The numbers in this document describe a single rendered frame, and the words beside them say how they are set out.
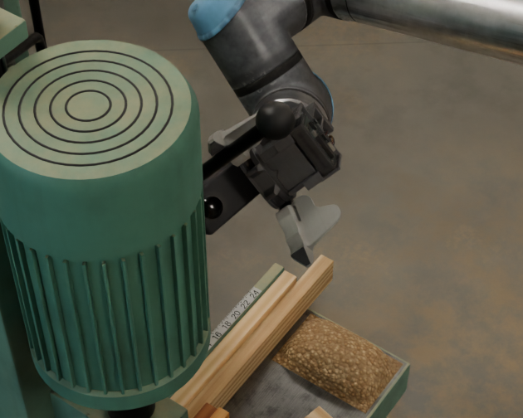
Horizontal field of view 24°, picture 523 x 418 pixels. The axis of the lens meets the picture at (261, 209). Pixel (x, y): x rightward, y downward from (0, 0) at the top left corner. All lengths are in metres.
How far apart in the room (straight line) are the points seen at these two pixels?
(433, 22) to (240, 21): 0.21
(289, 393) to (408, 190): 1.53
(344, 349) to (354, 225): 1.41
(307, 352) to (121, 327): 0.50
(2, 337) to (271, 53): 0.44
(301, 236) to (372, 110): 2.02
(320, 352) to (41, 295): 0.55
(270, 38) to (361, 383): 0.44
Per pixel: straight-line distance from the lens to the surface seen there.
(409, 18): 1.36
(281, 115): 1.05
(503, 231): 2.93
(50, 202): 0.93
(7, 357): 1.24
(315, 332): 1.53
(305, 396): 1.51
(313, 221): 1.19
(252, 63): 1.37
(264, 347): 1.52
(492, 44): 1.31
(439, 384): 2.64
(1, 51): 1.03
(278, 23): 1.39
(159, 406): 1.30
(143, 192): 0.93
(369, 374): 1.51
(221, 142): 1.14
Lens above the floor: 2.16
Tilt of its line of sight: 47 degrees down
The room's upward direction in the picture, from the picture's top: straight up
